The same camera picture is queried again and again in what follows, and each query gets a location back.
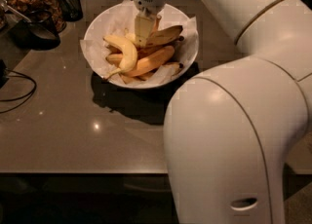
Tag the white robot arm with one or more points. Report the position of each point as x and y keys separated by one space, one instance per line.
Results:
x=228 y=130

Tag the upright banana behind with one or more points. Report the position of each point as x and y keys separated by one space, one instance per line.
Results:
x=156 y=23

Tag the white bowl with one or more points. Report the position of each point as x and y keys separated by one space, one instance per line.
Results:
x=187 y=56

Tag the left curved yellow banana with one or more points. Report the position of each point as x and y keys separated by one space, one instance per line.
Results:
x=129 y=52

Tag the long orange-yellow banana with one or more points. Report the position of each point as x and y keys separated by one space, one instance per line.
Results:
x=153 y=61

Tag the bottom right brownish banana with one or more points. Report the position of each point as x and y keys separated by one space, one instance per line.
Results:
x=175 y=67

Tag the black mesh pen holder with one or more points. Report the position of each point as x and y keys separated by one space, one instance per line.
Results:
x=71 y=9

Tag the black mesh cup front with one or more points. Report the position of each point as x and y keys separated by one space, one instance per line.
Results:
x=39 y=33

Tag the metal spoon handle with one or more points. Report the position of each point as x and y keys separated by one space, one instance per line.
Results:
x=6 y=7

